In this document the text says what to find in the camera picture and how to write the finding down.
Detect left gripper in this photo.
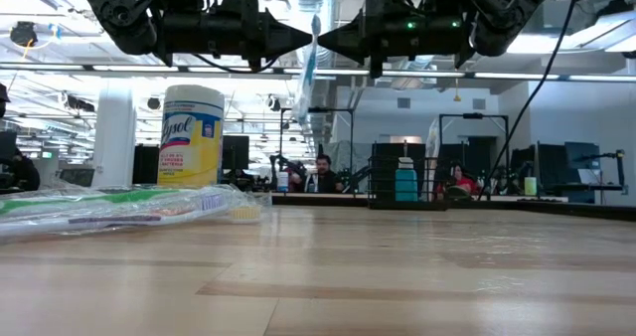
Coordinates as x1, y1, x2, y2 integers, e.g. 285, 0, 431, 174
166, 0, 313, 73

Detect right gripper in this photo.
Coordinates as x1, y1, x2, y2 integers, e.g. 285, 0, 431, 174
317, 0, 471, 79

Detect clear plastic bag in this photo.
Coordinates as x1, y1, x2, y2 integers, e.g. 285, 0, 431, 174
291, 13, 323, 124

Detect teal toothbrush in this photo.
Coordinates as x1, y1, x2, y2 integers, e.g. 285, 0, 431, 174
423, 118, 442, 202

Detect blue mouthwash bottle white cap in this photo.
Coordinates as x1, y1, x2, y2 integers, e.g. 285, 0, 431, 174
395, 156, 419, 203

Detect purple toothbrush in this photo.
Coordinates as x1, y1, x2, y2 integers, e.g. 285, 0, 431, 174
0, 194, 228, 239

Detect grey monitor on arm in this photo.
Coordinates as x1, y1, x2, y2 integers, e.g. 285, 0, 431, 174
563, 140, 628, 204

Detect black computer monitor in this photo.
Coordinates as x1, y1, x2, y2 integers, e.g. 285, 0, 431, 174
222, 135, 250, 172

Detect yellow disinfecting wipes canister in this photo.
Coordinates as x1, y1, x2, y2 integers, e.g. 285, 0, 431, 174
157, 84, 226, 186

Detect person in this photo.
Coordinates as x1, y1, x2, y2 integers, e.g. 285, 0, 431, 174
435, 162, 483, 199
297, 152, 344, 194

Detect black cabinet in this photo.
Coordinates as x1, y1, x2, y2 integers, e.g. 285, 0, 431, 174
132, 144, 160, 185

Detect white pillar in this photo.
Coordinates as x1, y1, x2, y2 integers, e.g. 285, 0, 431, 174
91, 77, 138, 187

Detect dark desk monitors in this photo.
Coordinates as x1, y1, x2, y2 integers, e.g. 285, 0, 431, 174
511, 144, 565, 188

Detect dark laptop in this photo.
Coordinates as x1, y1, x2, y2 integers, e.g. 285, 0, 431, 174
59, 168, 95, 188

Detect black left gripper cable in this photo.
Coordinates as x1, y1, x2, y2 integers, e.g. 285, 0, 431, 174
191, 52, 279, 75

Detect black metal frame stand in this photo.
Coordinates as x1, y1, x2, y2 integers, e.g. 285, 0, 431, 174
279, 106, 355, 178
439, 111, 511, 198

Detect black wire basket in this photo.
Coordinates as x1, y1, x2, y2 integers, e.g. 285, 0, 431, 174
367, 154, 448, 212

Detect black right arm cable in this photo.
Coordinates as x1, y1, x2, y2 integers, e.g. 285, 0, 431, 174
477, 0, 582, 199

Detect black ceiling camera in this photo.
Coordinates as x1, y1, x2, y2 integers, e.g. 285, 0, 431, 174
9, 21, 39, 48

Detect black aluminium table frame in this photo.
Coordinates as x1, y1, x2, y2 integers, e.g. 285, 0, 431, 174
270, 191, 636, 223

